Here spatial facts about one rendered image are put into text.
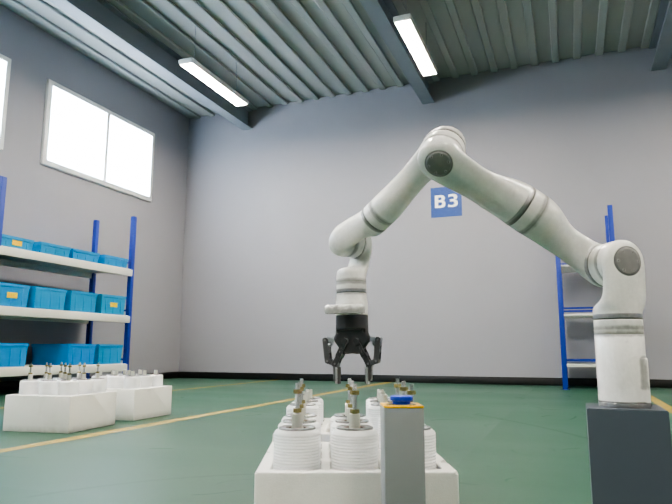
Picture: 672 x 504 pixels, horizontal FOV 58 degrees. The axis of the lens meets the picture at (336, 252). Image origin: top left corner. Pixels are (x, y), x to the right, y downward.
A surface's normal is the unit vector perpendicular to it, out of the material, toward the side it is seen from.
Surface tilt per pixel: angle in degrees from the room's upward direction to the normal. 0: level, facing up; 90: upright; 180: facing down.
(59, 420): 90
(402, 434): 90
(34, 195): 90
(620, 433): 90
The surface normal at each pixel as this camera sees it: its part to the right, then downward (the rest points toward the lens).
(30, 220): 0.93, -0.06
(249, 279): -0.36, -0.15
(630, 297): 0.21, -0.15
